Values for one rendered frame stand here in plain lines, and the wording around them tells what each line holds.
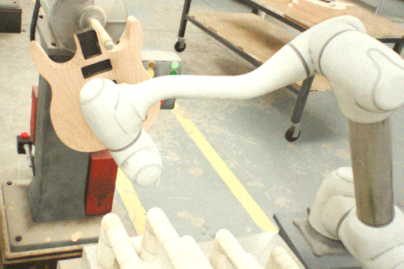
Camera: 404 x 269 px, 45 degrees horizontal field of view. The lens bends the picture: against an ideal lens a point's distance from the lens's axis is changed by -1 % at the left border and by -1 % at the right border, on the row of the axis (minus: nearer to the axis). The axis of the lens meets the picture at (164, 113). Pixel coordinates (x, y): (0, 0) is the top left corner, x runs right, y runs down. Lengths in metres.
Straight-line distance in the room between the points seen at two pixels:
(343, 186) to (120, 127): 0.79
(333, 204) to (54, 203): 1.14
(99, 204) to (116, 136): 1.07
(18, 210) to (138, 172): 1.17
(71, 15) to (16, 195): 1.03
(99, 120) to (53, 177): 0.99
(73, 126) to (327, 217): 0.85
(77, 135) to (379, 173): 0.88
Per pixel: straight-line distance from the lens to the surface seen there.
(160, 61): 1.75
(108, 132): 1.14
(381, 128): 1.26
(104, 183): 2.14
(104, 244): 0.86
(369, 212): 1.45
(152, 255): 0.92
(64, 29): 1.63
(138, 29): 1.48
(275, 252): 1.12
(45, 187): 2.12
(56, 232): 2.18
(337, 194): 1.64
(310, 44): 1.26
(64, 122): 1.54
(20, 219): 2.23
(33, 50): 1.44
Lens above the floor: 1.74
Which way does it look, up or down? 27 degrees down
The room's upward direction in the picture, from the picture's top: 11 degrees clockwise
